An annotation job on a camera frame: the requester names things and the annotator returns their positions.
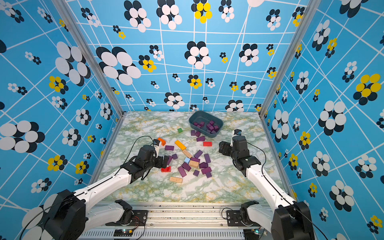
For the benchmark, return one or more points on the light blue brick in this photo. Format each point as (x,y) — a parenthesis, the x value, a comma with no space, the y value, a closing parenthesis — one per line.
(187,160)

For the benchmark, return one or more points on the natural wood brick front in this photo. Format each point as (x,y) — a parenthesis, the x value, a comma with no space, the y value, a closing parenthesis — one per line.
(176,180)

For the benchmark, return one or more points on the purple slanted brick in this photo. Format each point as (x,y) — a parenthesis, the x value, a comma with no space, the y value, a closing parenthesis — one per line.
(186,166)

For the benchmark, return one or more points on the engraved natural wood brick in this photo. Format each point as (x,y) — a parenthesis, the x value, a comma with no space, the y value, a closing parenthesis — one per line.
(187,154)

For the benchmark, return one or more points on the red flat brick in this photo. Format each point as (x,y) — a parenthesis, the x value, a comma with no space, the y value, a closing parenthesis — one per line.
(207,144)

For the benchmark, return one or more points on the dark teal storage bin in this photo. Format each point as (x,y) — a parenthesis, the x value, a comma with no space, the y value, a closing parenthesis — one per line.
(199,121)

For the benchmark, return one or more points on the purple block right cluster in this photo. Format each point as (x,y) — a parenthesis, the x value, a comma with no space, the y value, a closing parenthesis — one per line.
(203,165)

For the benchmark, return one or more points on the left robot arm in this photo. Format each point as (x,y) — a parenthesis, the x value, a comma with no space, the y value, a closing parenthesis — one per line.
(73,213)

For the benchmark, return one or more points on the purple wedge near bin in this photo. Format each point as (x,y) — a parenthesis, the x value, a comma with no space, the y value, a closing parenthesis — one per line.
(201,139)

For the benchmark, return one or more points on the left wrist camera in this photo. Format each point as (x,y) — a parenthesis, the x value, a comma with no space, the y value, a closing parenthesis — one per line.
(156,143)

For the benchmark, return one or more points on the purple long brick centre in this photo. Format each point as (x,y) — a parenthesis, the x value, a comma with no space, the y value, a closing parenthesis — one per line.
(207,158)

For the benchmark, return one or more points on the red arch brick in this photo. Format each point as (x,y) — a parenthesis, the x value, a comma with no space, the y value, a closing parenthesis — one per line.
(168,169)

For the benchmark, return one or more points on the purple brick behind wood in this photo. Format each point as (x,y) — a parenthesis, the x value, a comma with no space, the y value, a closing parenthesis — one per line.
(195,159)

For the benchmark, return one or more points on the small purple front cube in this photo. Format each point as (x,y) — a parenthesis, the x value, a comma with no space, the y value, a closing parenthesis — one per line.
(196,173)

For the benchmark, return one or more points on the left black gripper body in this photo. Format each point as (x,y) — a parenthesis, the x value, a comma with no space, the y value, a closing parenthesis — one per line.
(150,165)

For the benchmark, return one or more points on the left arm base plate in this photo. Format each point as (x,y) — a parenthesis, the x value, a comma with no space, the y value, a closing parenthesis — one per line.
(137,218)

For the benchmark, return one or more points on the aluminium front rail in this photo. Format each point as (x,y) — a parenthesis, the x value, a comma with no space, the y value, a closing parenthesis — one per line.
(184,222)

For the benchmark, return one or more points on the natural wood square brick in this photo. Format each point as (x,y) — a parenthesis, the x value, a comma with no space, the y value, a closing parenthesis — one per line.
(194,164)

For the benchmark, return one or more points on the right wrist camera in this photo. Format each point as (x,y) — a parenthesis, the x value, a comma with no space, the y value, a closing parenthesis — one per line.
(237,132)

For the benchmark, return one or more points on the yellow long brick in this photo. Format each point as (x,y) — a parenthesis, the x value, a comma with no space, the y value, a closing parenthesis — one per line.
(180,145)

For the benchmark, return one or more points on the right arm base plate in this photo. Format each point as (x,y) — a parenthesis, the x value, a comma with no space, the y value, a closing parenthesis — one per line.
(234,220)

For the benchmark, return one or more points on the purple brick left cluster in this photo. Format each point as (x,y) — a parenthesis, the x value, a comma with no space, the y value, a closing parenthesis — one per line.
(169,148)

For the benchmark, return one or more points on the purple long brick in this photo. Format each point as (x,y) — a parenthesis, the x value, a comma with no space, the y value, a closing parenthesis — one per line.
(207,158)
(198,154)

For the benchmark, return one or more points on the purple brick front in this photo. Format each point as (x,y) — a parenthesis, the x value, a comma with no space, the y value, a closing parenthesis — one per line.
(206,170)
(182,172)

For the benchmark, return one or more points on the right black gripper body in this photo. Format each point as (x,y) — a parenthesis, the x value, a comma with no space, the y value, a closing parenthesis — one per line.
(235,156)

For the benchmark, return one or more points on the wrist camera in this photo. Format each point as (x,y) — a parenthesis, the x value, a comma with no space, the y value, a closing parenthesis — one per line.
(156,143)
(237,132)

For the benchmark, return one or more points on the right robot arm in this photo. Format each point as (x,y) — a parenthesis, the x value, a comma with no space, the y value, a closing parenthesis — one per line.
(286,219)

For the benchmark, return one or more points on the orange brick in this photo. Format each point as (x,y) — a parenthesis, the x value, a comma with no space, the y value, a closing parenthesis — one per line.
(163,142)

